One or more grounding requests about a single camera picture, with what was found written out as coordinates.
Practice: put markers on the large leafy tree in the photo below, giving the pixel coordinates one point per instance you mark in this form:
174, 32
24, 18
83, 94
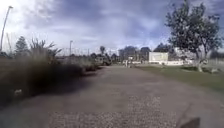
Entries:
193, 30

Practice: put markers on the thin lamp pole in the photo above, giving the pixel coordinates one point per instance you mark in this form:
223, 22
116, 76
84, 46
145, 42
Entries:
70, 48

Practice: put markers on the green grass lawn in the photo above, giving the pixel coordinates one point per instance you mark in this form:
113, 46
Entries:
196, 77

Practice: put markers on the row of distant trees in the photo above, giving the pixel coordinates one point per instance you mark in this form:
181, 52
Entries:
133, 52

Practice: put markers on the white low building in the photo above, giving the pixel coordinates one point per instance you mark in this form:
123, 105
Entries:
160, 58

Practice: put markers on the tall dry grass bushes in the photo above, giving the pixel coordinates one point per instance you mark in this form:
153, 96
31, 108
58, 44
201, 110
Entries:
33, 75

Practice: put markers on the dark conifer tree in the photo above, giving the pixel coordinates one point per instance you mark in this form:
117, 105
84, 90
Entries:
21, 46

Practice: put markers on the grey gravel path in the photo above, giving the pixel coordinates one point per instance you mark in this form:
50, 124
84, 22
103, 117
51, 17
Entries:
120, 93

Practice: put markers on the tall curved street lamp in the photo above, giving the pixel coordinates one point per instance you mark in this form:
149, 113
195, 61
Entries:
4, 28

